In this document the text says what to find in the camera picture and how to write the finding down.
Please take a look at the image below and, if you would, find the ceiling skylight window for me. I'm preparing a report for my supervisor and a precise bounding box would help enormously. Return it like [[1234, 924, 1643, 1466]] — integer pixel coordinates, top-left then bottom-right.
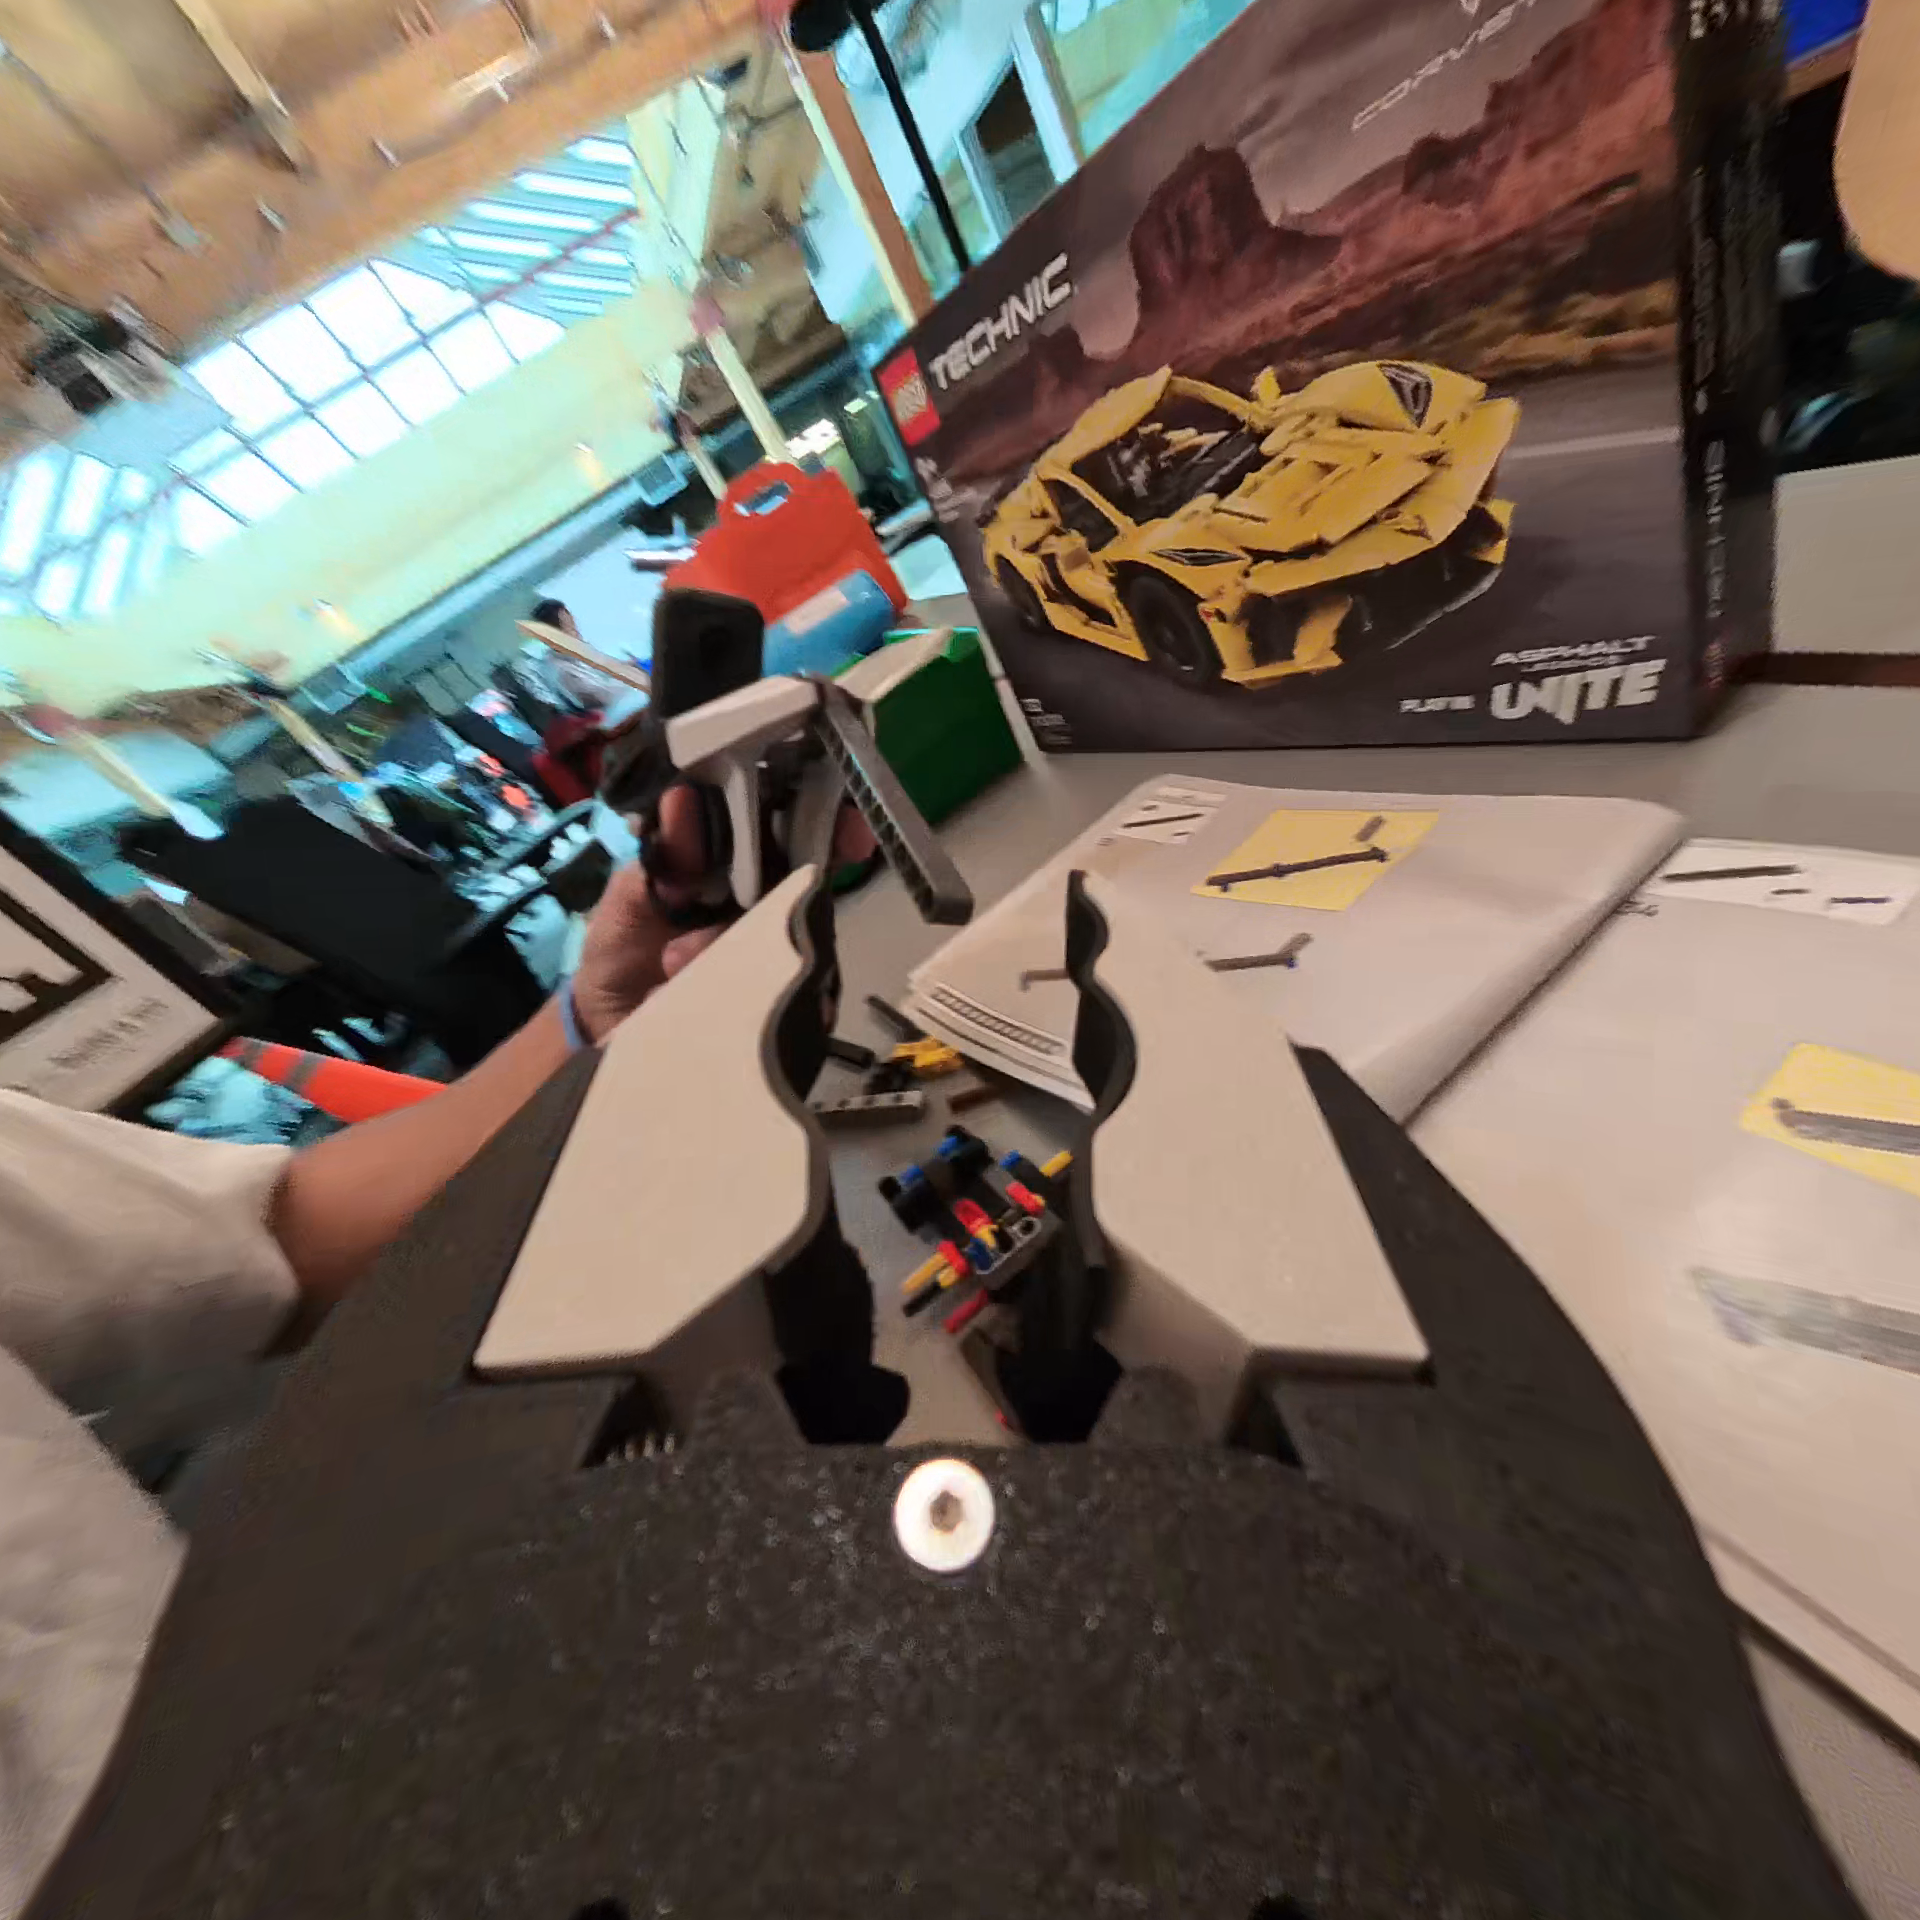
[[0, 136, 647, 617]]

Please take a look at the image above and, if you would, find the black floor lamp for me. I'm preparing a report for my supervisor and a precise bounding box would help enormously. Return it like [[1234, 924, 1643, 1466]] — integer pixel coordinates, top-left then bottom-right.
[[786, 0, 976, 273]]

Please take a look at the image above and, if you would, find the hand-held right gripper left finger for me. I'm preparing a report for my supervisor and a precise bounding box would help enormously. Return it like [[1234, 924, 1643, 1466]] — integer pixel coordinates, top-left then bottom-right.
[[469, 867, 914, 1391]]

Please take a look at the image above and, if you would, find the black framed marker sign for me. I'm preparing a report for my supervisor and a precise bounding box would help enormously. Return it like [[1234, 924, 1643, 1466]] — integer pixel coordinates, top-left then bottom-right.
[[0, 810, 234, 1116]]

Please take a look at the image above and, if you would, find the white paper bag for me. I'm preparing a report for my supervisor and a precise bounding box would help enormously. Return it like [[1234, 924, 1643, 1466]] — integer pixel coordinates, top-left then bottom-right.
[[829, 632, 957, 706]]

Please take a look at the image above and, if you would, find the grey building instruction booklet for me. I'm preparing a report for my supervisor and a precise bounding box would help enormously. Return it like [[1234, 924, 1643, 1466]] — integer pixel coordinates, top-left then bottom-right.
[[903, 772, 1920, 1743]]

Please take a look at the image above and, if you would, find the person's left hand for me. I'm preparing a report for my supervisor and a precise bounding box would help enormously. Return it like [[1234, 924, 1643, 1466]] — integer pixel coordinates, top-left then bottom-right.
[[569, 780, 881, 1046]]

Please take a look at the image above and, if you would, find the orange striped traffic cone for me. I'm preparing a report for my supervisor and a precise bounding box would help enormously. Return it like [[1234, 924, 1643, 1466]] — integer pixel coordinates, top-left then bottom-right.
[[225, 1036, 452, 1124]]

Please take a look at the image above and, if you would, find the black office chair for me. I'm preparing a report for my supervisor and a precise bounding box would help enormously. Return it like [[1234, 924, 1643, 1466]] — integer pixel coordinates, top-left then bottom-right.
[[120, 795, 601, 1058]]

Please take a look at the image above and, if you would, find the yellow car toy set box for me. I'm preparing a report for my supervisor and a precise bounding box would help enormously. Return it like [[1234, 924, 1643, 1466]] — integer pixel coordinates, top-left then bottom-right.
[[873, 0, 1787, 747]]

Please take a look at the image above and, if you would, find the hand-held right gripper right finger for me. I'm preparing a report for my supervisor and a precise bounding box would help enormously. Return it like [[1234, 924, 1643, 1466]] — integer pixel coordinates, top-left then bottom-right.
[[1009, 872, 1431, 1426]]

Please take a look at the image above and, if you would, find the blue plastic wrapped roll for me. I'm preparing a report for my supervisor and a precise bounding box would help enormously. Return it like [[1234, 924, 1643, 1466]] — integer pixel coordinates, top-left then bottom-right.
[[761, 570, 897, 676]]

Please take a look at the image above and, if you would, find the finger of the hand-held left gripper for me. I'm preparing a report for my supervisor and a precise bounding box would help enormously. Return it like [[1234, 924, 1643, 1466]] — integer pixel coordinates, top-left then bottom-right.
[[664, 674, 826, 770]]

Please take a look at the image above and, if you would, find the black long holed toy beam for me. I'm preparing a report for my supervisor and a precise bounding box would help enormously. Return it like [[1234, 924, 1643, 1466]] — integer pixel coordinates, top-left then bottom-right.
[[808, 698, 976, 929]]

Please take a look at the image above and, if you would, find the person's left forearm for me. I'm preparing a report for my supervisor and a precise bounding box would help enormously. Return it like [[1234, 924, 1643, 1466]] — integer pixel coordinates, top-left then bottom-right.
[[269, 976, 601, 1322]]

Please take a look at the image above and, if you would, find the orange felt bag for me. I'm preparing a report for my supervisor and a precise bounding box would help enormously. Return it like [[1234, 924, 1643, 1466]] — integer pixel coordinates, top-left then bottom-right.
[[667, 463, 911, 625]]

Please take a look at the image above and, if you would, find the toy car chassis assembly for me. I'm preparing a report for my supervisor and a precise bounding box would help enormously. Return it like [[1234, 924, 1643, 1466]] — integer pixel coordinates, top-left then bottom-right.
[[877, 1124, 1120, 1443]]

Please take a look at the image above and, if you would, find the green plastic bin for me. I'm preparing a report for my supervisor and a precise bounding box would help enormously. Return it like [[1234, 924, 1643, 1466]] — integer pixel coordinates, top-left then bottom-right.
[[863, 626, 1027, 828]]

